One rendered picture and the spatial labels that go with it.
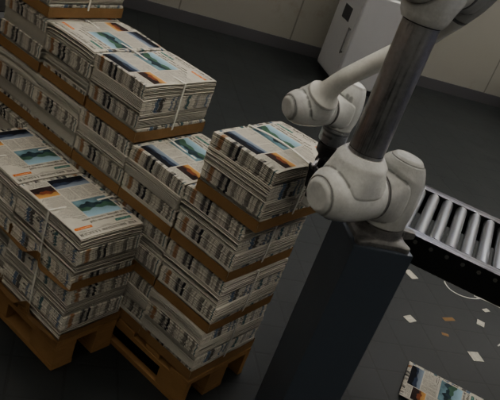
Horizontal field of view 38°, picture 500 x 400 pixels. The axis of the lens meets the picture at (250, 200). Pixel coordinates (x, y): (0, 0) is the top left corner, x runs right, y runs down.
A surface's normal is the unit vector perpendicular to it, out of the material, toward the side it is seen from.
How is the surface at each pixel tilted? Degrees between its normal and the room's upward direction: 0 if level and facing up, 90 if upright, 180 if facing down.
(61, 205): 1
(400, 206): 91
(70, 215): 1
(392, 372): 0
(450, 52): 90
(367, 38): 90
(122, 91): 90
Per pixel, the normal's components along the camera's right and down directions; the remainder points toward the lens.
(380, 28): 0.21, 0.52
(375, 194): 0.62, 0.46
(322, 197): -0.85, 0.13
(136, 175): -0.62, 0.18
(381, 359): 0.31, -0.84
